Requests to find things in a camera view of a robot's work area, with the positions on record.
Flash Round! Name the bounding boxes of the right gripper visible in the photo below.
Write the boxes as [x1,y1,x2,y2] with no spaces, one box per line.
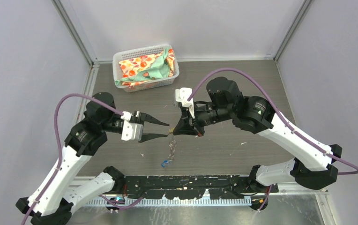
[173,100,233,136]

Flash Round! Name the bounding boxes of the metal key organizer plate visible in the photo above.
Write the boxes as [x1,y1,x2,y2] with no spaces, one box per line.
[167,138,177,163]

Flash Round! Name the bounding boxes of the blue tagged key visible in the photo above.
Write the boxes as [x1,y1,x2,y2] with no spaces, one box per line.
[161,160,171,168]

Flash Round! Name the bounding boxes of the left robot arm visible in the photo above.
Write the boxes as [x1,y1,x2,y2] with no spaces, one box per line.
[16,92,163,225]

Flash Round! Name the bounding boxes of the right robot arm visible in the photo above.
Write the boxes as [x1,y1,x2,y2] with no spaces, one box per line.
[173,77,342,193]

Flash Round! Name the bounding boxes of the white plastic basket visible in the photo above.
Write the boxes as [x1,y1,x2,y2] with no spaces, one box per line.
[112,44,179,92]

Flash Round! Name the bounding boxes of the floral cloth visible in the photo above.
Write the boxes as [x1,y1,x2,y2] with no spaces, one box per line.
[115,48,175,87]

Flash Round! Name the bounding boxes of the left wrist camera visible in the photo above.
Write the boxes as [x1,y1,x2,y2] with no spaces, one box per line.
[121,111,143,142]

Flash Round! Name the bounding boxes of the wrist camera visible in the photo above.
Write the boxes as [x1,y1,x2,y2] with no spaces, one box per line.
[121,111,143,142]
[174,87,195,119]

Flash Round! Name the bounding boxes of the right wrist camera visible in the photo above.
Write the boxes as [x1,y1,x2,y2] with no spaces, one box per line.
[174,87,195,119]

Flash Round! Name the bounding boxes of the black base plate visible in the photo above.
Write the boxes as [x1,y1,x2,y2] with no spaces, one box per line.
[94,175,280,200]

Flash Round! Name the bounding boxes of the white cable duct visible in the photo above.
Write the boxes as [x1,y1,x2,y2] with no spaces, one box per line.
[85,196,252,207]

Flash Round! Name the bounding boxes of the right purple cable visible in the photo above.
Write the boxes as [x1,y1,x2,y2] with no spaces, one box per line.
[186,67,358,213]

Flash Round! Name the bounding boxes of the purple cable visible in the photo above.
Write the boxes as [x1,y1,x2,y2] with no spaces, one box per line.
[186,67,358,213]
[21,93,148,225]

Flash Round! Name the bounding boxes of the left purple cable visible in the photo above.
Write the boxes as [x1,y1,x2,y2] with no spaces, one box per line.
[21,93,148,225]

